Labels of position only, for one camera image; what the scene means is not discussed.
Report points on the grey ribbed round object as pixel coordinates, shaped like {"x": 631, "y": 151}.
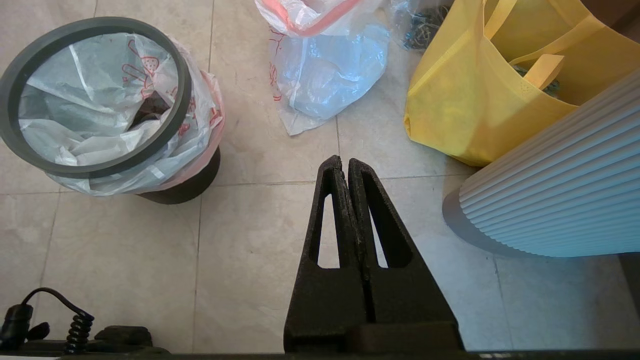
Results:
{"x": 550, "y": 200}

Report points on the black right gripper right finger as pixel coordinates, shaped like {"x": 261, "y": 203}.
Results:
{"x": 410, "y": 300}

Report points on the yellow tote bag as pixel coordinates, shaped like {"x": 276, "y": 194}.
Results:
{"x": 460, "y": 100}

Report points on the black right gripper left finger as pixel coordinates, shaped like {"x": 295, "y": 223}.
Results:
{"x": 325, "y": 300}

